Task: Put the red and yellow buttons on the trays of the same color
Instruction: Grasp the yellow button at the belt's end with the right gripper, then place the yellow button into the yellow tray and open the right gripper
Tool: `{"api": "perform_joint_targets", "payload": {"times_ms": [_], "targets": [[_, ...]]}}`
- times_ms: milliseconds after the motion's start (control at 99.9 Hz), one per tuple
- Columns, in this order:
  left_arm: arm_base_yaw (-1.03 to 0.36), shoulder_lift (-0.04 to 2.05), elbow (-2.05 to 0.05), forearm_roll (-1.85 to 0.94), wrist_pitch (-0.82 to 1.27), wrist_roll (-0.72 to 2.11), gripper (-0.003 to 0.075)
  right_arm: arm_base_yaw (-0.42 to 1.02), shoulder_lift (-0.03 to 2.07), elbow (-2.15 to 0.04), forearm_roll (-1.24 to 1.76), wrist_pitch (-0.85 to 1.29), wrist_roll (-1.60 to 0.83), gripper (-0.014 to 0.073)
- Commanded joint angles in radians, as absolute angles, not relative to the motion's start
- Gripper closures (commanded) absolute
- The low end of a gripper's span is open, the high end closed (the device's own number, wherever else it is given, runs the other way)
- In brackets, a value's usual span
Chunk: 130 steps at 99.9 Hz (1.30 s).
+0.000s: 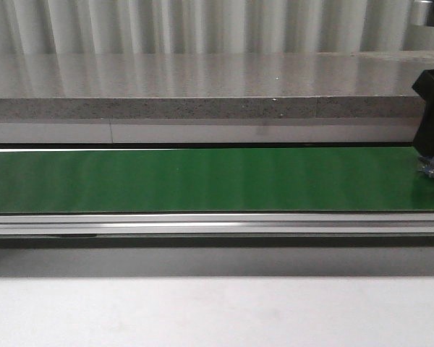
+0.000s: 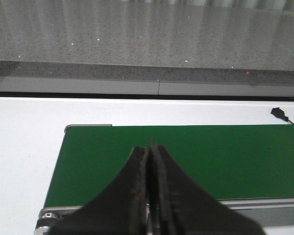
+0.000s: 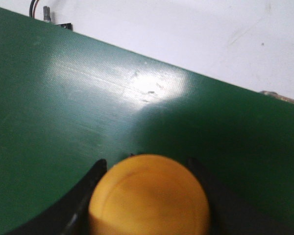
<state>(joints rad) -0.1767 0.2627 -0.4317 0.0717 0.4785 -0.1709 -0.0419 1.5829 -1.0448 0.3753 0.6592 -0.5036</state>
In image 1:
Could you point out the black fabric covered gripper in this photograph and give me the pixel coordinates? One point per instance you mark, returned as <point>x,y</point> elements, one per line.
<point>423,141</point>

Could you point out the grey granite counter ledge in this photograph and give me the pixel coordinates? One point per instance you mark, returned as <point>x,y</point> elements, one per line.
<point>115,98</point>

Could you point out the green conveyor belt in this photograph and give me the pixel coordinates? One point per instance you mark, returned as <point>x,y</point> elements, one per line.
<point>294,190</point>

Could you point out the white pleated curtain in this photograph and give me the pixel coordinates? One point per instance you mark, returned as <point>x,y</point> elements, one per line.
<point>31,27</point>

